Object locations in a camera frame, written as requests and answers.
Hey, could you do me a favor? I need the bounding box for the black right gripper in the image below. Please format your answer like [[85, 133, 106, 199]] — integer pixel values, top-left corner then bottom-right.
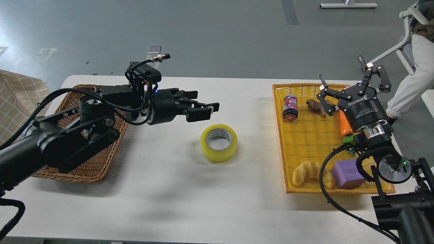
[[316, 56, 392, 133]]

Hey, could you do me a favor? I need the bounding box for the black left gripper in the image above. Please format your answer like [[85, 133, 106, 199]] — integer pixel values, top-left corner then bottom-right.
[[149, 88, 220, 125]]

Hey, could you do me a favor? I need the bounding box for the yellow tape roll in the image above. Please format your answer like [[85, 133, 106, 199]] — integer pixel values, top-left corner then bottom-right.
[[200, 124, 237, 163]]

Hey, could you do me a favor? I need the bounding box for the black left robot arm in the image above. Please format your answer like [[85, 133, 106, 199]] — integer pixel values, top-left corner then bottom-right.
[[0, 54, 220, 239]]

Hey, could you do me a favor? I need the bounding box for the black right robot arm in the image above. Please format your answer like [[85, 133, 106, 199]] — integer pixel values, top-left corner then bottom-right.
[[317, 56, 434, 244]]

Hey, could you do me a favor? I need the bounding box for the orange toy carrot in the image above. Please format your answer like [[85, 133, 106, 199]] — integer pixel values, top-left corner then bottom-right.
[[338, 110, 358, 145]]

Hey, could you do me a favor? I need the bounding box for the brown toy animal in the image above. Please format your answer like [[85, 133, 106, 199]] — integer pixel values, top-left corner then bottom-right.
[[305, 99, 327, 118]]

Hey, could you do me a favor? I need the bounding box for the person in white clothes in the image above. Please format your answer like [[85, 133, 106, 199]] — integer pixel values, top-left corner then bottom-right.
[[386, 0, 434, 125]]

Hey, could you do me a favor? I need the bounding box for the yellow plastic basket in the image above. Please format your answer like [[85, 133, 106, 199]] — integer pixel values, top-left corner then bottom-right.
[[272, 83, 396, 195]]

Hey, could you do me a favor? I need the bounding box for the small drink can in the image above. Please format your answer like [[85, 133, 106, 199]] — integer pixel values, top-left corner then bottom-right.
[[282, 94, 299, 121]]

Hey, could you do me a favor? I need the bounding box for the purple foam cube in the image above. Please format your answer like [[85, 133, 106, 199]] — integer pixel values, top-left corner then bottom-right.
[[331, 159, 366, 189]]

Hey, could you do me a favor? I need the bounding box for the toy croissant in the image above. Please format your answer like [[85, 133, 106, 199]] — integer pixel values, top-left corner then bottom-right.
[[292, 161, 336, 189]]

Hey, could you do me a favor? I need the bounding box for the white stand base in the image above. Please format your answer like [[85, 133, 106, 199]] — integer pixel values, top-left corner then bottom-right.
[[319, 2, 378, 9]]

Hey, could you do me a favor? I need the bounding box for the white office chair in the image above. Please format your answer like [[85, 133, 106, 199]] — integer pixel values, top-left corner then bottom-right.
[[366, 1, 426, 76]]

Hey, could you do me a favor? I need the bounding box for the brown wicker basket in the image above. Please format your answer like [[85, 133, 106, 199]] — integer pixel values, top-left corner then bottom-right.
[[32, 84, 129, 183]]

